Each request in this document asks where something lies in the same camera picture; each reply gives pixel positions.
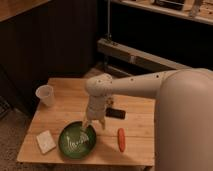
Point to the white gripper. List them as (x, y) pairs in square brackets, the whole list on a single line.
[(96, 109)]

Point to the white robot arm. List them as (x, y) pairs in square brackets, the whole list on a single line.
[(183, 113)]

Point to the green ceramic bowl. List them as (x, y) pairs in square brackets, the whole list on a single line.
[(75, 143)]

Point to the small white figurine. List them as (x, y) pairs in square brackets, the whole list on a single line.
[(110, 101)]

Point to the black smartphone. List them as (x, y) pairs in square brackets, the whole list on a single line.
[(115, 113)]

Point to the orange carrot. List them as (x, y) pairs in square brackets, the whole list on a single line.
[(121, 139)]

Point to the wooden table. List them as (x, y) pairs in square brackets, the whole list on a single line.
[(70, 103)]

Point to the white sponge block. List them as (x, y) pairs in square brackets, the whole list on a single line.
[(45, 142)]

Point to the white plastic cup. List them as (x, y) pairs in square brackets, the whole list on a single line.
[(46, 94)]

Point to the grey metal beam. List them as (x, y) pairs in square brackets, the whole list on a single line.
[(140, 58)]

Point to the wooden shelf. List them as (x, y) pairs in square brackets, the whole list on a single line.
[(195, 10)]

